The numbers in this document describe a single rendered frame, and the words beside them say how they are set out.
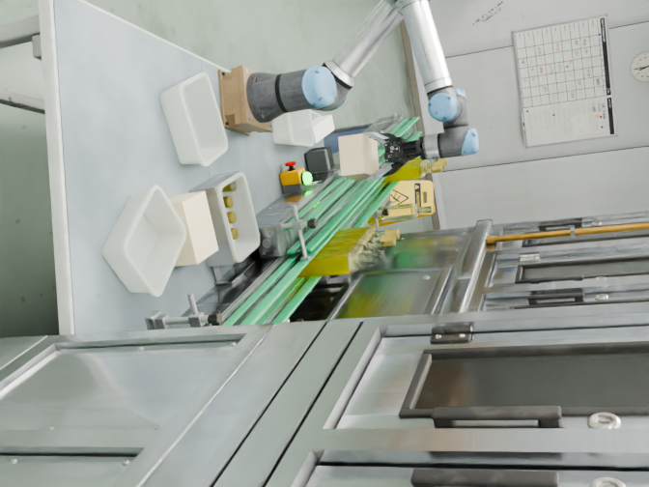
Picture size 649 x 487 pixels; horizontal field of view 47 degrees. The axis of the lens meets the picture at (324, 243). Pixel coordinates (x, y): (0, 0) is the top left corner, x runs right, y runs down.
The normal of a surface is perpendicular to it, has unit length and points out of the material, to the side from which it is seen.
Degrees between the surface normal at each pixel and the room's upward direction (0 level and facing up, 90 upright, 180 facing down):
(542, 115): 90
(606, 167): 90
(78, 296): 0
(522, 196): 90
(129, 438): 90
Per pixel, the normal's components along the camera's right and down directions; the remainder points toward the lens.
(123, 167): 0.93, -0.09
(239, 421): -0.20, -0.94
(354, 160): -0.36, -0.01
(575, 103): -0.30, 0.33
